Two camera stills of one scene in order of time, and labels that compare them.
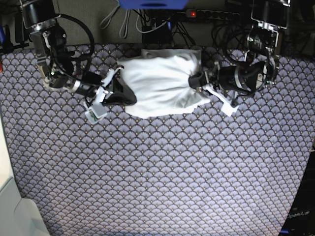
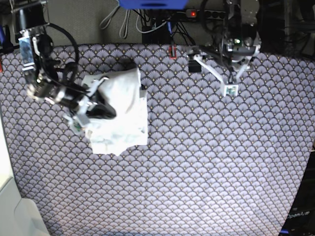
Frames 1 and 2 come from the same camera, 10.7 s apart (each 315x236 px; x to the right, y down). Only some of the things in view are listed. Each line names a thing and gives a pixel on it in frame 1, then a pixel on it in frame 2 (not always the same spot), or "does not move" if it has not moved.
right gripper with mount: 228,100 to 230,88
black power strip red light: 210,14 does not move
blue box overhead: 153,4 does not move
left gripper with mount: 121,95 to 86,107
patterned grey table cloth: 202,173 does not move
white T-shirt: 160,78 to 128,128
